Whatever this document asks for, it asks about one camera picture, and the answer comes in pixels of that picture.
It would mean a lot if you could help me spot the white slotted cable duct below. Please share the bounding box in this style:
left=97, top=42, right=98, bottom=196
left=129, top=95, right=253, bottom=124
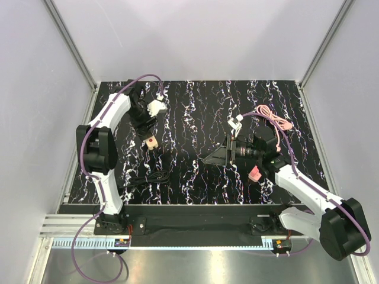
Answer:
left=52, top=238, right=116, bottom=249

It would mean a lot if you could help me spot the pink power strip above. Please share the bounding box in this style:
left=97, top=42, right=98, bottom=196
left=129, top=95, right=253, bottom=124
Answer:
left=248, top=166, right=262, bottom=182

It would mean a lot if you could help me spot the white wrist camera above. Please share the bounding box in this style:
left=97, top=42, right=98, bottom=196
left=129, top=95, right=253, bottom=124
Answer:
left=147, top=96, right=167, bottom=117
left=228, top=114, right=243, bottom=138

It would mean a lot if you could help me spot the pink coiled cable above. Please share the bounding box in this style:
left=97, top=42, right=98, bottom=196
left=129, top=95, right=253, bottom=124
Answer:
left=255, top=104, right=294, bottom=150

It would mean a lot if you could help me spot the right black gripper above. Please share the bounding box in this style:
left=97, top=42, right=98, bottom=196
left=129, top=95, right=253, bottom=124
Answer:
left=203, top=134, right=263, bottom=166

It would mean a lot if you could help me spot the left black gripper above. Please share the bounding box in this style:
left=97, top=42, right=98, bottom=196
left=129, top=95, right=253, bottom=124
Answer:
left=127, top=103, right=158, bottom=137

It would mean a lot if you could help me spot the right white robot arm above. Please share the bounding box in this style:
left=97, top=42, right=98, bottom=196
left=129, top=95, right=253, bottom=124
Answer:
left=203, top=127, right=371, bottom=261

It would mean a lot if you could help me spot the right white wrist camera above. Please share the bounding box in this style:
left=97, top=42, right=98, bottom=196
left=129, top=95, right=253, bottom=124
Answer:
left=228, top=114, right=243, bottom=138

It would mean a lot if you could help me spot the black power strip cable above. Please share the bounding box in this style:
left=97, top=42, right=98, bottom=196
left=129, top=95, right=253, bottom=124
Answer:
left=127, top=168, right=171, bottom=187

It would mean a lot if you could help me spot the white red-socket power strip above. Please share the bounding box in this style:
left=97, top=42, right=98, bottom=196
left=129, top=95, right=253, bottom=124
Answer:
left=144, top=136, right=159, bottom=150

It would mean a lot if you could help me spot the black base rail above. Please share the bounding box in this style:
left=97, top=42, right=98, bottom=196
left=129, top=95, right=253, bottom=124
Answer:
left=94, top=204, right=306, bottom=248

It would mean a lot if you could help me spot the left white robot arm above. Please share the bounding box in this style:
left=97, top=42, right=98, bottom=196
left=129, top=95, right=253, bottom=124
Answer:
left=76, top=82, right=167, bottom=234

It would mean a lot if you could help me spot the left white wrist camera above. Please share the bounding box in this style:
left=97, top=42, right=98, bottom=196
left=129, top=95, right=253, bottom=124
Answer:
left=147, top=96, right=167, bottom=117

